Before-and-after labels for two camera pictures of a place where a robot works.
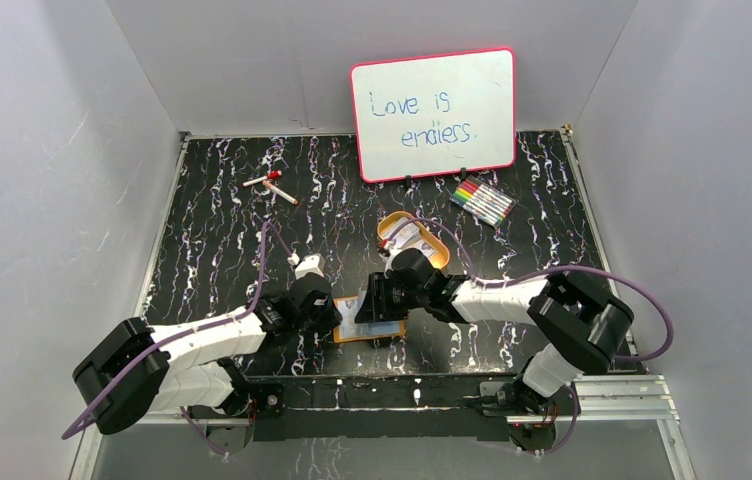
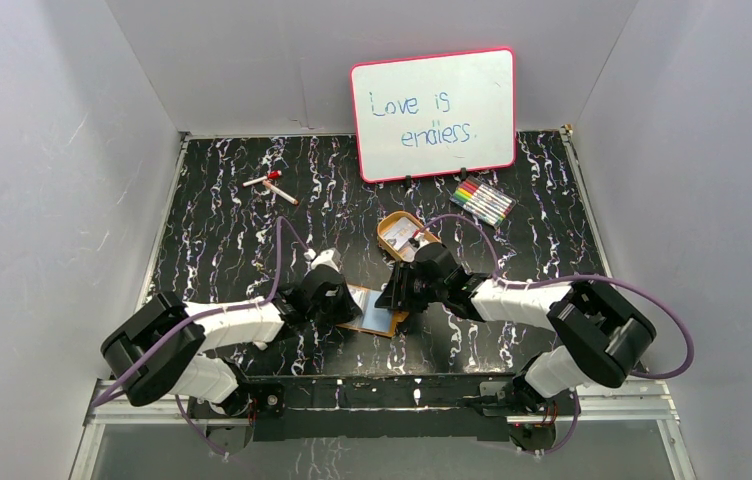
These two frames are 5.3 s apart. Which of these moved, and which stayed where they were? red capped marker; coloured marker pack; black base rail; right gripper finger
Moved: right gripper finger
Stayed: coloured marker pack; red capped marker; black base rail
